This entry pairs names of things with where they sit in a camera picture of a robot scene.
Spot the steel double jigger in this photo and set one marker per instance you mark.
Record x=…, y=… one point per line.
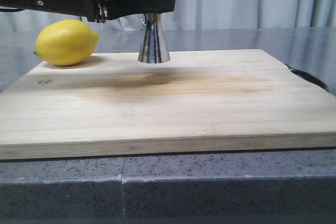
x=154, y=49

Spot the black cutting board handle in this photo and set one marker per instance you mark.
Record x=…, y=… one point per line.
x=308, y=77

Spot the yellow lemon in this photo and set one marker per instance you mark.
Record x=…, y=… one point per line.
x=65, y=43

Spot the wooden cutting board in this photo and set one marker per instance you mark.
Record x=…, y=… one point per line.
x=198, y=101

